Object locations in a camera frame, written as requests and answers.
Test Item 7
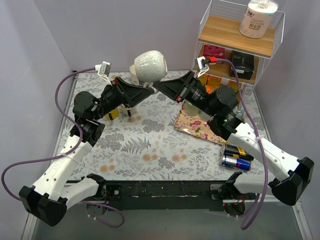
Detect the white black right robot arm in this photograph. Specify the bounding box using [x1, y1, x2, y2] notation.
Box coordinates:
[152, 71, 315, 206]

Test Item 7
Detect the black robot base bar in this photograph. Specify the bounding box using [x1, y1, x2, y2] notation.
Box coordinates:
[99, 179, 251, 211]

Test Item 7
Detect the orange sponge pack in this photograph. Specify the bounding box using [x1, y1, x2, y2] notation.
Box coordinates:
[205, 85, 218, 94]

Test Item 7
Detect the yellow sponge pack right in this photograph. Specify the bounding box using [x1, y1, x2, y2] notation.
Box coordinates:
[227, 80, 244, 93]

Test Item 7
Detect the yellow ceramic mug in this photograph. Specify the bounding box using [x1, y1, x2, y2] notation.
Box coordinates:
[104, 108, 119, 121]

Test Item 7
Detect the black product box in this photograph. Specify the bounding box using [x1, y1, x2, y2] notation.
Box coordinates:
[231, 51, 255, 80]

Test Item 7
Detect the beige paper roll with cartoon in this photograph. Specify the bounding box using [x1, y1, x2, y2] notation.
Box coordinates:
[129, 64, 145, 87]

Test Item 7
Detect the yellow sponge pack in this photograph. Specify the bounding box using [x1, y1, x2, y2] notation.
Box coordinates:
[202, 74, 222, 86]
[227, 80, 244, 93]

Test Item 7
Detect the black yellow drink can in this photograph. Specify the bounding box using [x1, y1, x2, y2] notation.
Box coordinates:
[222, 144, 254, 161]

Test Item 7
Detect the blue ceramic mug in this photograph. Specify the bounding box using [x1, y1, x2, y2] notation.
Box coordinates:
[233, 106, 246, 124]

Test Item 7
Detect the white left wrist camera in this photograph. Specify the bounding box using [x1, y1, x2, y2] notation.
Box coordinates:
[95, 61, 112, 82]

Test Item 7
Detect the pink wrapped toilet paper roll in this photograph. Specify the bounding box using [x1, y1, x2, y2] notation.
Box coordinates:
[239, 0, 279, 39]

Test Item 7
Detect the white wire wooden shelf rack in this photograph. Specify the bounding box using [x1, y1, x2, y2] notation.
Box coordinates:
[193, 0, 285, 100]

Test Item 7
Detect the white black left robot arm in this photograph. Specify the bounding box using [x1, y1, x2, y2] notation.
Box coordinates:
[19, 77, 154, 227]

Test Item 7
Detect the blue silver drink can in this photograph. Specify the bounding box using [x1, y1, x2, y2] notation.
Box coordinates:
[220, 154, 251, 172]

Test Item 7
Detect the pink sponge box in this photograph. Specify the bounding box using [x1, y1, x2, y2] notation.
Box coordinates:
[203, 44, 225, 59]

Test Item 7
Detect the green ceramic mug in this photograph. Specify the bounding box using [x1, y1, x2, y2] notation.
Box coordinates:
[184, 101, 200, 117]

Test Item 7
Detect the floral tray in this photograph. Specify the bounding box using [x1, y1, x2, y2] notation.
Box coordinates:
[173, 101, 227, 145]

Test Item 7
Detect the grey ceramic mug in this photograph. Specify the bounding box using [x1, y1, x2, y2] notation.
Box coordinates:
[199, 111, 214, 122]

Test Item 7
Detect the yellow sponge pack middle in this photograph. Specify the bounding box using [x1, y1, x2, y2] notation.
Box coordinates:
[202, 74, 222, 86]

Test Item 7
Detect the speckled white ceramic mug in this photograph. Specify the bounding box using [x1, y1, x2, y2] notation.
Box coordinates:
[133, 50, 168, 87]

